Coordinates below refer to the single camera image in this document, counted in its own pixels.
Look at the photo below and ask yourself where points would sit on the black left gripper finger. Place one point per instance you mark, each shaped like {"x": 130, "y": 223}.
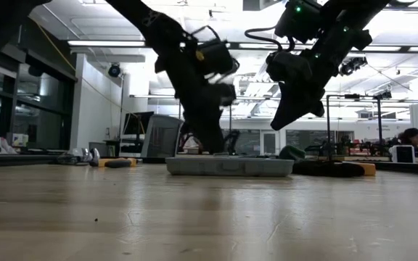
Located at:
{"x": 201, "y": 136}
{"x": 218, "y": 137}

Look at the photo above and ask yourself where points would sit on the grey plastic tool case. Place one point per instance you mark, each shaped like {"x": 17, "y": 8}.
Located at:
{"x": 230, "y": 166}

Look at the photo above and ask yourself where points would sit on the black background robot arm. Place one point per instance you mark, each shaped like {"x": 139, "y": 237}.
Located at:
{"x": 230, "y": 139}

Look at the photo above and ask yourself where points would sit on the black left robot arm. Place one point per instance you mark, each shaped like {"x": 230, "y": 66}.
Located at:
{"x": 147, "y": 18}

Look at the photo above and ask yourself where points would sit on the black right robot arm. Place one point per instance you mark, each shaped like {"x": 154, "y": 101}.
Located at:
{"x": 350, "y": 18}

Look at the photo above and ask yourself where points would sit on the black ceiling spotlights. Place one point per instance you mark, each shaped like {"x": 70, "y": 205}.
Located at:
{"x": 354, "y": 65}

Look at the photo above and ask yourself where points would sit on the white glass door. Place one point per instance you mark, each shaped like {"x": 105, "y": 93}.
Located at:
{"x": 269, "y": 143}

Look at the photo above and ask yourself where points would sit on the cluttered background workbench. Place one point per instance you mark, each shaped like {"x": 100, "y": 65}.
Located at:
{"x": 357, "y": 148}

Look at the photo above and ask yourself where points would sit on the black computer monitor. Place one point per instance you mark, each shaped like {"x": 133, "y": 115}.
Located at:
{"x": 138, "y": 123}

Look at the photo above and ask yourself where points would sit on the black background desk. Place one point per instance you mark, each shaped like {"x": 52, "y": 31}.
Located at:
{"x": 122, "y": 148}

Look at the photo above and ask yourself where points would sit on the white box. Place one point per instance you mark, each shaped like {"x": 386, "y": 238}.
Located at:
{"x": 403, "y": 154}

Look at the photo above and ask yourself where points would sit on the small white carton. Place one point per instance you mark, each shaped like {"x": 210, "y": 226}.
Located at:
{"x": 20, "y": 140}

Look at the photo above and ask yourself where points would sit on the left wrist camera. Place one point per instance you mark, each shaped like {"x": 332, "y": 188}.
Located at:
{"x": 223, "y": 95}

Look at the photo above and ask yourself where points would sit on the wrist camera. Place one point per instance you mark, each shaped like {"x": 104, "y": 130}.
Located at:
{"x": 287, "y": 65}
{"x": 223, "y": 95}

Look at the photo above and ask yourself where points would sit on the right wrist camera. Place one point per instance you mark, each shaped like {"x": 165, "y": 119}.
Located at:
{"x": 287, "y": 65}

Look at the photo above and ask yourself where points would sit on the black ceiling dome camera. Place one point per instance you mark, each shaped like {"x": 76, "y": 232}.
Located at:
{"x": 114, "y": 70}

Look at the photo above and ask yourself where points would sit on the black metal rig frame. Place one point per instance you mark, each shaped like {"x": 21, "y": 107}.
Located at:
{"x": 412, "y": 167}

